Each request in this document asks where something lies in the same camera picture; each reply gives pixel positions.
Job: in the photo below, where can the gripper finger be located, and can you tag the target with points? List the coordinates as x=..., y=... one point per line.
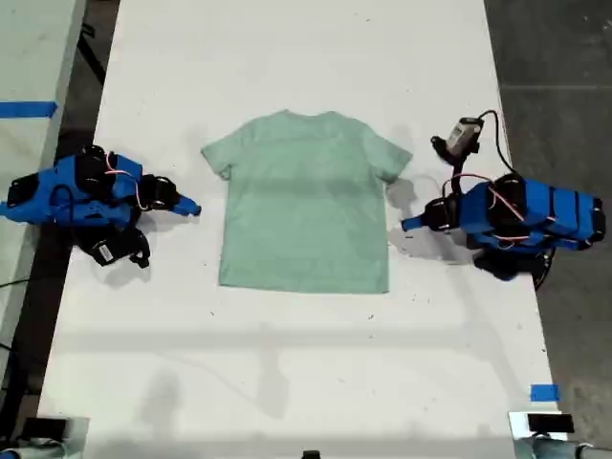
x=179, y=211
x=416, y=220
x=416, y=228
x=184, y=201

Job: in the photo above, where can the pale green T-shirt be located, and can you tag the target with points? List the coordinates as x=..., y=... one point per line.
x=306, y=201

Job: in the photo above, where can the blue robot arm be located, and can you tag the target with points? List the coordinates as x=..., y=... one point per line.
x=540, y=210
x=72, y=191

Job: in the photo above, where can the black stand legs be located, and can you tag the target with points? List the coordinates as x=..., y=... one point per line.
x=95, y=62

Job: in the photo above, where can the long blue tape strip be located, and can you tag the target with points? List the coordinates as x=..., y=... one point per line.
x=24, y=109

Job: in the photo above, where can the pale grey side table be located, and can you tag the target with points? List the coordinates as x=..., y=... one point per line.
x=28, y=57

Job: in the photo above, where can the square blue tape piece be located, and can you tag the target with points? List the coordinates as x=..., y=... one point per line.
x=545, y=393

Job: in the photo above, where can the small black box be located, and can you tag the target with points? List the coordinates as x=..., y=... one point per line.
x=45, y=427
x=550, y=423

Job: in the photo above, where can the black camera stalk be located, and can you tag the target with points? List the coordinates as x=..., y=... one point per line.
x=456, y=167
x=138, y=248

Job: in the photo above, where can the black labelled camera box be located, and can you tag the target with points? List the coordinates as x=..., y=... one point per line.
x=106, y=252

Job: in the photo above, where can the pale grey camera box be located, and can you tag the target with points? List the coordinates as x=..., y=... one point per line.
x=464, y=134

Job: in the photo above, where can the pale metal bracket plate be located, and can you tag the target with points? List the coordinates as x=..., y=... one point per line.
x=79, y=440
x=518, y=425

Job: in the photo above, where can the tiny black mount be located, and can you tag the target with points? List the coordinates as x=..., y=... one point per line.
x=311, y=455

